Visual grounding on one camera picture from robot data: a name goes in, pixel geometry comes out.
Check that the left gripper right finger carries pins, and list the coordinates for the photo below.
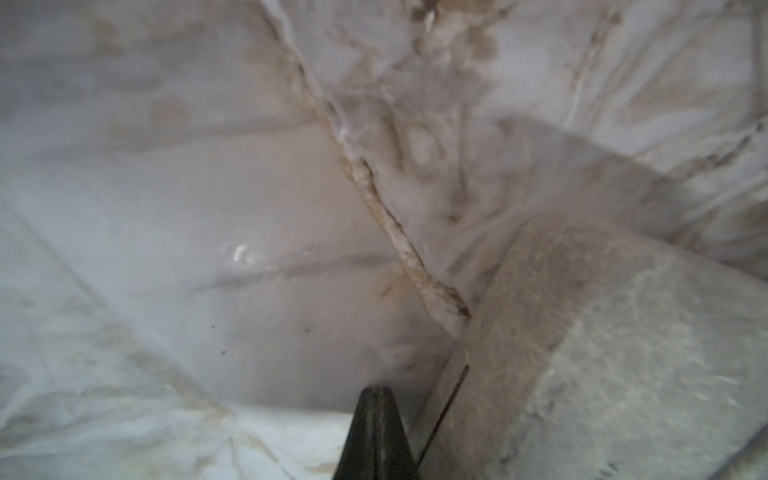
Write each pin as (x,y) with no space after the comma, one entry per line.
(394,459)

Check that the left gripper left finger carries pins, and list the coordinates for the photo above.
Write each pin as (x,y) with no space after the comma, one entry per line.
(358,460)

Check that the mint green glasses case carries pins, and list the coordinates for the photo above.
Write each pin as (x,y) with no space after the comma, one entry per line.
(749,463)

